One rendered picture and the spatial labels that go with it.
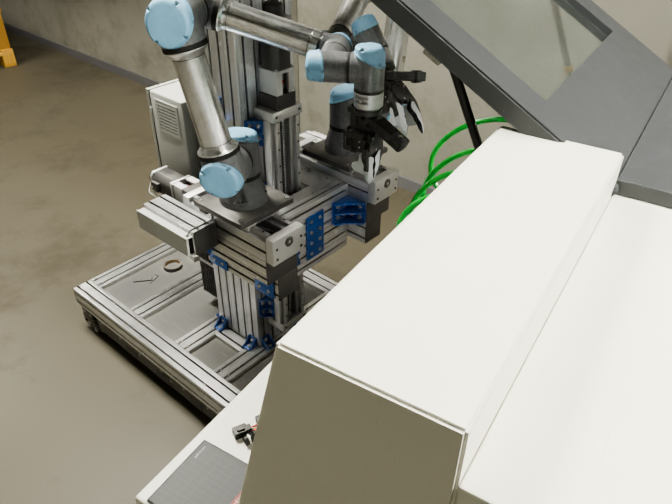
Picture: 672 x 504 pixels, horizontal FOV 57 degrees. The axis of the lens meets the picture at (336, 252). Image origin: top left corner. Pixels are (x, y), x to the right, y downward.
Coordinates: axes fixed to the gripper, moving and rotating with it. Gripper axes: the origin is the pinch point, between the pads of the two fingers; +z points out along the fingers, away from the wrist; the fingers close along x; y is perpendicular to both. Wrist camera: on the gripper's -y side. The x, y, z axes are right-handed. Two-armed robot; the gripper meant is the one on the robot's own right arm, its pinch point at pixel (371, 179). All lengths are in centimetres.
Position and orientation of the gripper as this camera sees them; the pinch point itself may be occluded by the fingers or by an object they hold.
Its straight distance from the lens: 167.8
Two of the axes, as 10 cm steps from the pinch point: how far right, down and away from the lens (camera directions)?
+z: -0.1, 8.2, 5.7
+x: -5.3, 4.8, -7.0
